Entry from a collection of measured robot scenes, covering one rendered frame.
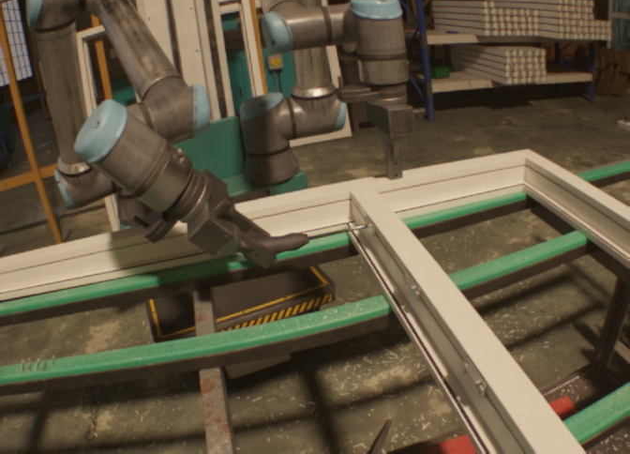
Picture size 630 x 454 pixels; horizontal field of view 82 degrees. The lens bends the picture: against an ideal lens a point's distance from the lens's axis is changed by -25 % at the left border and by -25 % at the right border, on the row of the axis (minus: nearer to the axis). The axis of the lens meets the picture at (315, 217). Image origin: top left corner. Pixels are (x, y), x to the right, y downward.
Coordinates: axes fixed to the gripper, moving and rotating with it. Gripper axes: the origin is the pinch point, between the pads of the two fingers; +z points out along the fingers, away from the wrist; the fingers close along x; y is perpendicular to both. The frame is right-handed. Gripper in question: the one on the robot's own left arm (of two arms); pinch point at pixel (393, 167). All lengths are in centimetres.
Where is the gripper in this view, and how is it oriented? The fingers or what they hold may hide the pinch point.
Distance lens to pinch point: 90.7
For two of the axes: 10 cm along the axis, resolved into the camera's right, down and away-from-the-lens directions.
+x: -2.1, -4.1, 8.9
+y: 9.7, -2.0, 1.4
